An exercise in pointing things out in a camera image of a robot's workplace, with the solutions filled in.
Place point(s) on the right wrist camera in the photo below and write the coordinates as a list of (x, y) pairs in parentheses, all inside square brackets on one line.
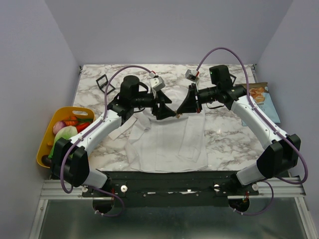
[(192, 75)]

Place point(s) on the purple toy eggplant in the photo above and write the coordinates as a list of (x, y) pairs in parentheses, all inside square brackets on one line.
[(46, 160)]

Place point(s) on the orange toy carrot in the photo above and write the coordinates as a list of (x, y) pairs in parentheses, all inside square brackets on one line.
[(71, 121)]

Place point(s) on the left black frame stand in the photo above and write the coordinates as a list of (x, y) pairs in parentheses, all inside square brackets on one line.
[(102, 83)]

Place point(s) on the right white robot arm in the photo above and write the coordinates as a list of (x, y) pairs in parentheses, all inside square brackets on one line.
[(279, 147)]

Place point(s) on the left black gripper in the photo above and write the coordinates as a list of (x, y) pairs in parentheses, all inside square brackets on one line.
[(163, 111)]

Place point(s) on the white button shirt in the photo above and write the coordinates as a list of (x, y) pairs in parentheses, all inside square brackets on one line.
[(174, 144)]

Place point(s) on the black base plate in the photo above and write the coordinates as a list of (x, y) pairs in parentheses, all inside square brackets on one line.
[(188, 189)]

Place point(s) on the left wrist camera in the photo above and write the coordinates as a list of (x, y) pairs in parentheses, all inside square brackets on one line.
[(157, 83)]

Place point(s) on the green toy lettuce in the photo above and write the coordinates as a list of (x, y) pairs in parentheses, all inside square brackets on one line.
[(65, 133)]

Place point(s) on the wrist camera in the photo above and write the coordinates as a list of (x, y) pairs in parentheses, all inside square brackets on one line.
[(157, 83), (192, 75)]

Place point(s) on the aluminium rail frame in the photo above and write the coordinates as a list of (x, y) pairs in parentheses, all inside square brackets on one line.
[(52, 190)]

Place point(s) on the purple toy onion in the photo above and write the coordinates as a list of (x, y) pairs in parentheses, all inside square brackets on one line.
[(58, 126)]

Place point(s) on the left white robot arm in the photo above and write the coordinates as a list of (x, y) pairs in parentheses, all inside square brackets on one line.
[(70, 156)]

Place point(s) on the blue chips bag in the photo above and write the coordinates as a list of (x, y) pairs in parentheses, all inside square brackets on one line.
[(260, 93)]

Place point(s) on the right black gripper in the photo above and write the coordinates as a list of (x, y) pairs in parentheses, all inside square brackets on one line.
[(197, 98)]

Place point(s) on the yellow plastic basket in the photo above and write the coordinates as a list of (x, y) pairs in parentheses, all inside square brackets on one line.
[(60, 114)]

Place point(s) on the red toy pepper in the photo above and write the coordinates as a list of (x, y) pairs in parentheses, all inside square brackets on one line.
[(82, 126)]

